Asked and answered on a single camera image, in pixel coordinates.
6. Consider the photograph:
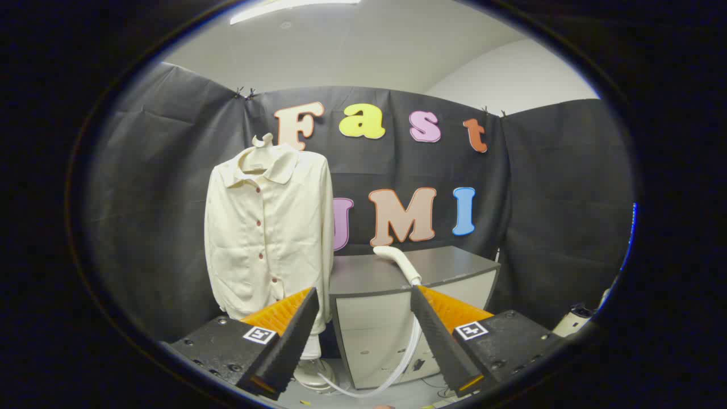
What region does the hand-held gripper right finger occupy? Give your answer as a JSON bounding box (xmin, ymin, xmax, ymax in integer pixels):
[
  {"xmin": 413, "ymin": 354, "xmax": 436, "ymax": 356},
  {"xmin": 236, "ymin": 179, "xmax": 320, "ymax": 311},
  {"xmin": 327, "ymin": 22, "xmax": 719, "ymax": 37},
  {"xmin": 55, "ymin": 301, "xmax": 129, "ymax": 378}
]
[{"xmin": 410, "ymin": 285, "xmax": 569, "ymax": 399}]

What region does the black backdrop cloth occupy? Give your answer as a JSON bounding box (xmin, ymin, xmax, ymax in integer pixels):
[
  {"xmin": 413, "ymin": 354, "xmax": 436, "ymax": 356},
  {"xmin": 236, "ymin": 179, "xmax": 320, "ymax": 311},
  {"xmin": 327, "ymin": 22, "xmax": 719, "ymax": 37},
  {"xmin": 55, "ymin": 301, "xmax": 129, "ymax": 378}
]
[{"xmin": 85, "ymin": 61, "xmax": 636, "ymax": 344}]

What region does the cream button-up shirt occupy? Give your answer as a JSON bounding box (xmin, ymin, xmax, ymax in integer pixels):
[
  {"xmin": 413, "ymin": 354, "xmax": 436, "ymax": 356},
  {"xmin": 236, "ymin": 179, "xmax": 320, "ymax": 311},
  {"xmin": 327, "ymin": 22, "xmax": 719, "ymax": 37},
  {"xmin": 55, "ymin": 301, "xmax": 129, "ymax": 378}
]
[{"xmin": 204, "ymin": 142, "xmax": 336, "ymax": 336}]

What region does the white device with black top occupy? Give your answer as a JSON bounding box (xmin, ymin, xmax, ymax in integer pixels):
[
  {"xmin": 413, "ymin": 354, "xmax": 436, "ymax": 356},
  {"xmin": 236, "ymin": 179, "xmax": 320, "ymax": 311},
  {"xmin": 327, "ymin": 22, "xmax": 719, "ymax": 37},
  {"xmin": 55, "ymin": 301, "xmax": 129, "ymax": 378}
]
[{"xmin": 552, "ymin": 304, "xmax": 597, "ymax": 339}]

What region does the ceiling light strip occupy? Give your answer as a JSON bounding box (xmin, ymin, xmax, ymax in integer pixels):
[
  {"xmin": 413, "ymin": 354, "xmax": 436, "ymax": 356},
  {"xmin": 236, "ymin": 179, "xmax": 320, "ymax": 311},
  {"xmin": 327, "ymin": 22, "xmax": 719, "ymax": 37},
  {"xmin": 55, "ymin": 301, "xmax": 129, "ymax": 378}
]
[{"xmin": 229, "ymin": 0, "xmax": 362, "ymax": 26}]

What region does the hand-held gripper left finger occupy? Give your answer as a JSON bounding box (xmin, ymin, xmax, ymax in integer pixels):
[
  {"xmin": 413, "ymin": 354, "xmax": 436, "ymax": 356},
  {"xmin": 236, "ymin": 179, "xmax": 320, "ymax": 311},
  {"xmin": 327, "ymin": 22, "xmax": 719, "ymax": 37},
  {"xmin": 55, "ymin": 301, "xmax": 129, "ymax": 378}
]
[{"xmin": 162, "ymin": 287, "xmax": 320, "ymax": 401}]

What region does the tangle of floor cables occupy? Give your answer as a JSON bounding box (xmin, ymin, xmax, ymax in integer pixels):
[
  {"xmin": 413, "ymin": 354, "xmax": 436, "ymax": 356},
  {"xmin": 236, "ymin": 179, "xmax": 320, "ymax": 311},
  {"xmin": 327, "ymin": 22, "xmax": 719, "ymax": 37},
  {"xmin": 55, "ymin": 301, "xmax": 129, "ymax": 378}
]
[{"xmin": 423, "ymin": 378, "xmax": 472, "ymax": 407}]

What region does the white cabinet with grey top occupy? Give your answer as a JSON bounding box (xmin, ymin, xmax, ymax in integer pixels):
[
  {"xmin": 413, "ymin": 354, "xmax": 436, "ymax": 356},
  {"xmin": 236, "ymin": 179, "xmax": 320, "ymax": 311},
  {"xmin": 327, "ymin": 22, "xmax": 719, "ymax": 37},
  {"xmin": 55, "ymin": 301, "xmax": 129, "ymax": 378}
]
[{"xmin": 328, "ymin": 245, "xmax": 502, "ymax": 390}]

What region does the white garment steamer base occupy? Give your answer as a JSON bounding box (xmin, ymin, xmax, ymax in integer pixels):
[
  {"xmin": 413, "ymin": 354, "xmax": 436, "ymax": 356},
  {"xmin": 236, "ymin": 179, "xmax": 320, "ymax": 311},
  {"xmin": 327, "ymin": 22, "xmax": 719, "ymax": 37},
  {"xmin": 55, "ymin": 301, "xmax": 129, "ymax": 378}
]
[{"xmin": 294, "ymin": 334, "xmax": 341, "ymax": 393}]

